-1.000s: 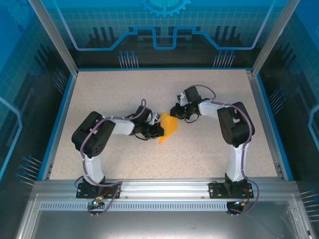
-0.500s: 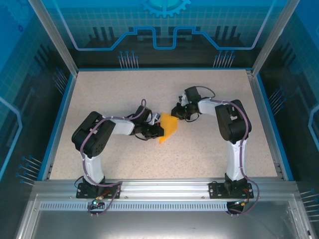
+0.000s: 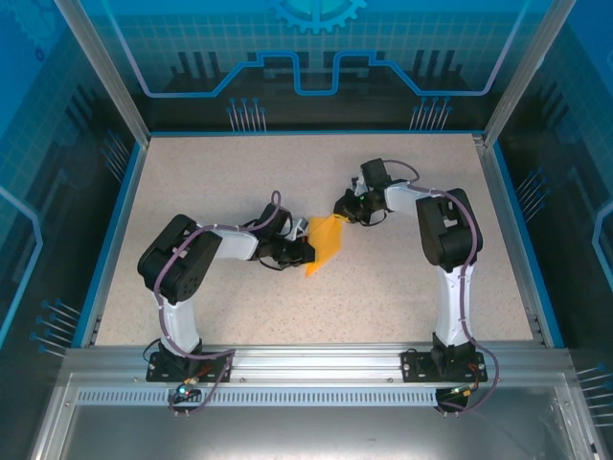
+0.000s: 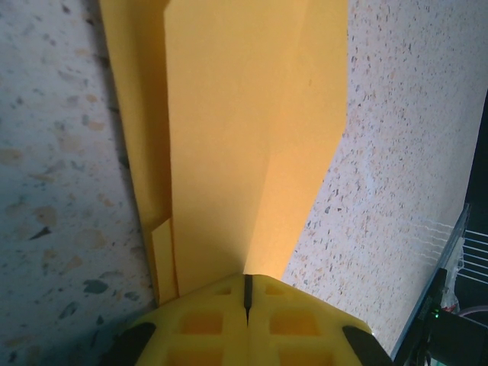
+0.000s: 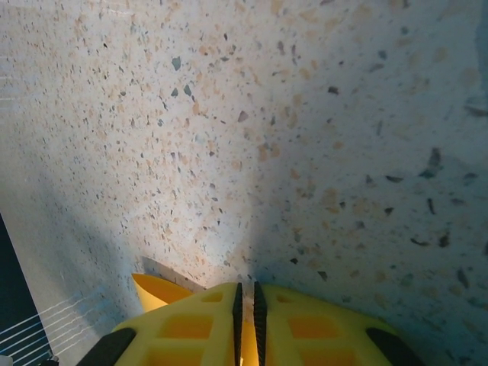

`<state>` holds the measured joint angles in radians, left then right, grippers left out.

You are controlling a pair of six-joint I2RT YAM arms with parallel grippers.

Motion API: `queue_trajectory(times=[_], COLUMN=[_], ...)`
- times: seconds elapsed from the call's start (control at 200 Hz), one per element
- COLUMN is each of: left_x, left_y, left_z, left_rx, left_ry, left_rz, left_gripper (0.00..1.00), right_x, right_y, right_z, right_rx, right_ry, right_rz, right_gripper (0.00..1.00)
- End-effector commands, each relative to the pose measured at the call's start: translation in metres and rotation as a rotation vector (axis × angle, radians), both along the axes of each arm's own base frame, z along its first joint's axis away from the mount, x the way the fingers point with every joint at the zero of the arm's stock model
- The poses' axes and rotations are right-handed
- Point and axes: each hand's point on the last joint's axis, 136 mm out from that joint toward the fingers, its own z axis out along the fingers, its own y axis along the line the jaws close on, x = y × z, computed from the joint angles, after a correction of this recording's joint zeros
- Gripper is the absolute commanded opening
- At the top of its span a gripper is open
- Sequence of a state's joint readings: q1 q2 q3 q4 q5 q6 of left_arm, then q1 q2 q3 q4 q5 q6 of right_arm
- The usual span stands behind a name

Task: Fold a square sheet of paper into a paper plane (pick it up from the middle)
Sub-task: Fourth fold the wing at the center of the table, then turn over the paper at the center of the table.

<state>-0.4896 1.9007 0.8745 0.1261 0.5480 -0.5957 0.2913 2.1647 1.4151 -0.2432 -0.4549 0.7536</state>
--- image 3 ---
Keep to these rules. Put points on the grey metal tray panel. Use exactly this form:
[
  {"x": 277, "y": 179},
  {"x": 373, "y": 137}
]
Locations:
[{"x": 306, "y": 431}]

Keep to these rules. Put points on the orange paper sheet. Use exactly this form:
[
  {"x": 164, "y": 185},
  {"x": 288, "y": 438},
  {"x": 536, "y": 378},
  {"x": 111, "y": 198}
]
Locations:
[{"x": 328, "y": 239}]

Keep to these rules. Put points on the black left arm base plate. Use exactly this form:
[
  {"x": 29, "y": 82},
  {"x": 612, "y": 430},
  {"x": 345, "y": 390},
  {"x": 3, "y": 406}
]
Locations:
[{"x": 163, "y": 374}]

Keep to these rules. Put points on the aluminium frame post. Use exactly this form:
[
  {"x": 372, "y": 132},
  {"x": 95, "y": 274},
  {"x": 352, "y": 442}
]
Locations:
[
  {"x": 527, "y": 72},
  {"x": 103, "y": 72}
]

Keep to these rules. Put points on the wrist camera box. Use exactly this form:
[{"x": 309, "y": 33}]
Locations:
[
  {"x": 357, "y": 184},
  {"x": 299, "y": 229}
]

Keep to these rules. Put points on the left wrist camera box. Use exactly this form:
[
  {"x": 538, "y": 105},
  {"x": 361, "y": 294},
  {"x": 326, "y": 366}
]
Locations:
[{"x": 299, "y": 229}]

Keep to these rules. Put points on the blue table edge trim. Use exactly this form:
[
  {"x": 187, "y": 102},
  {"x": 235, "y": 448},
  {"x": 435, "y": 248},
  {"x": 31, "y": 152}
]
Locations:
[
  {"x": 526, "y": 239},
  {"x": 108, "y": 239}
]

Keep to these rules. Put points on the aluminium mounting rail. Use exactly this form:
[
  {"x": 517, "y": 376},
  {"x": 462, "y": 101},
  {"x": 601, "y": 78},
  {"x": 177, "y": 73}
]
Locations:
[{"x": 316, "y": 364}]

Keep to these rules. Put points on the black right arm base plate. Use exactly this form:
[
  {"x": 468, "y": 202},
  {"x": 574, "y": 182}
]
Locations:
[{"x": 409, "y": 376}]

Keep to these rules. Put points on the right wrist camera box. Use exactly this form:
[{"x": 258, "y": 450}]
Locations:
[{"x": 357, "y": 184}]

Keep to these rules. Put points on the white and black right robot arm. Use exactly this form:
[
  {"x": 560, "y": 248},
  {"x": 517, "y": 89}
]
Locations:
[{"x": 447, "y": 235}]

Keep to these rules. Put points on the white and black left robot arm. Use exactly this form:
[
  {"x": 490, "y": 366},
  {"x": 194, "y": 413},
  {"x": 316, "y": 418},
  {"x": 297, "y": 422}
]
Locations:
[{"x": 182, "y": 263}]

